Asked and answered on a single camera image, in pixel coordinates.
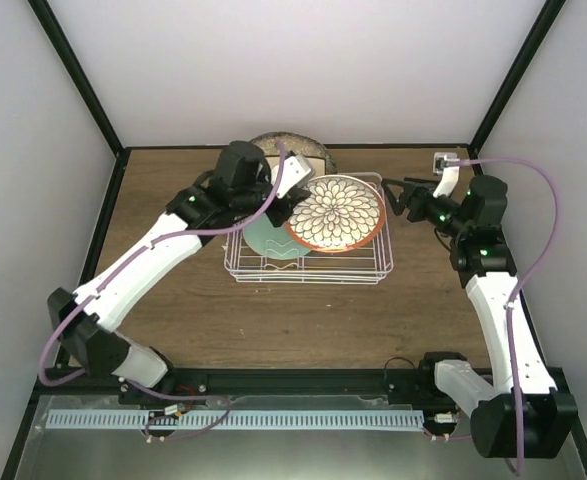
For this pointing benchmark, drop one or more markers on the black frame post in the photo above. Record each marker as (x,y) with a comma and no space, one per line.
(534,39)
(64,50)

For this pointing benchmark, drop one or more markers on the dark speckled round plate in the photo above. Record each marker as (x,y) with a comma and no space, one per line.
(317,154)

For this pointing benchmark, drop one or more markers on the white wire dish rack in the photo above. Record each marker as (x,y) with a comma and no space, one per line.
(367,264)

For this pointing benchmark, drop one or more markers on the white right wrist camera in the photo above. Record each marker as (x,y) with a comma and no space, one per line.
(446,167)

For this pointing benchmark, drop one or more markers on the floral plate with orange rim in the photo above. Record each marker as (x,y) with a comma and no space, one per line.
(342,213)

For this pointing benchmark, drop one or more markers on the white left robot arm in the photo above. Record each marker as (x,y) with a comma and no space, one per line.
(86,321)

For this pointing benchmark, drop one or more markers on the black right frame post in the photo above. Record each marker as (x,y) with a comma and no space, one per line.
(534,39)

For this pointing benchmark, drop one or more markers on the black left frame post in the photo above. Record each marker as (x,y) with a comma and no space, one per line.
(64,50)

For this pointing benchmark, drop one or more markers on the white slotted cable duct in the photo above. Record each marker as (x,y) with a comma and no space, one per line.
(283,420)

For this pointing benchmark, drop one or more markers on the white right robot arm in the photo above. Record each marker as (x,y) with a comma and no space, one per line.
(520,410)

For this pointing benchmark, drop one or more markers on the cream square plate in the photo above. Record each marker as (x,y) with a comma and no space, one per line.
(318,165)

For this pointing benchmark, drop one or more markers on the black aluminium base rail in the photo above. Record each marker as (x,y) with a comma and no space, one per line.
(400,385)

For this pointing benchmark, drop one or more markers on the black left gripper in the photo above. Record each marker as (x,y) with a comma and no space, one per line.
(278,214)

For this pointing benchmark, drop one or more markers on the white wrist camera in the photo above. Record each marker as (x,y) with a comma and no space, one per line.
(446,167)
(297,170)

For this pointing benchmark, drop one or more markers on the teal plate with flower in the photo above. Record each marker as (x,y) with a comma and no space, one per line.
(272,242)

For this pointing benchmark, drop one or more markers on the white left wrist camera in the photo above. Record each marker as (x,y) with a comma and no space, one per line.
(297,170)

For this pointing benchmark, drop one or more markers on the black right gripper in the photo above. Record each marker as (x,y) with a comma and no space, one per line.
(420,194)

